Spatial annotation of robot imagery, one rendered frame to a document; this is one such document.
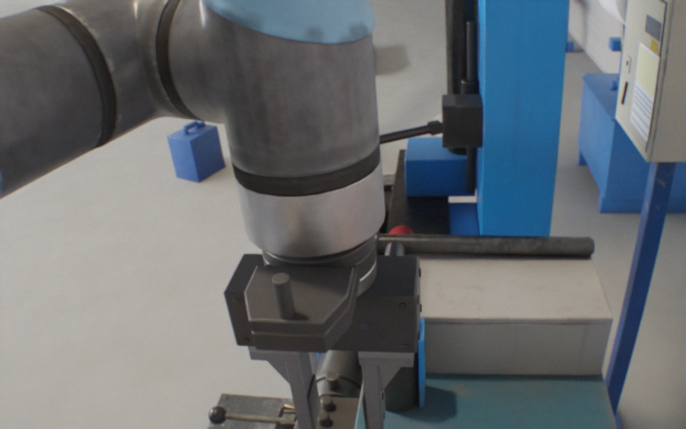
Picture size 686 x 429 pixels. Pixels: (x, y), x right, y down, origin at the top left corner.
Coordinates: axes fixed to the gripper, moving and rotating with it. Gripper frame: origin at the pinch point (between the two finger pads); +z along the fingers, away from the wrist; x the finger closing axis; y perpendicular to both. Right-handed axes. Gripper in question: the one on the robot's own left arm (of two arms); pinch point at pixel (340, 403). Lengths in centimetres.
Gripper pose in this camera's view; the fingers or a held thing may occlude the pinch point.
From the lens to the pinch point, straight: 48.6
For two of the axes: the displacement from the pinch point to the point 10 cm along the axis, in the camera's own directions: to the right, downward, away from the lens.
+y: 1.5, -5.1, 8.5
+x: -9.9, 0.0, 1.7
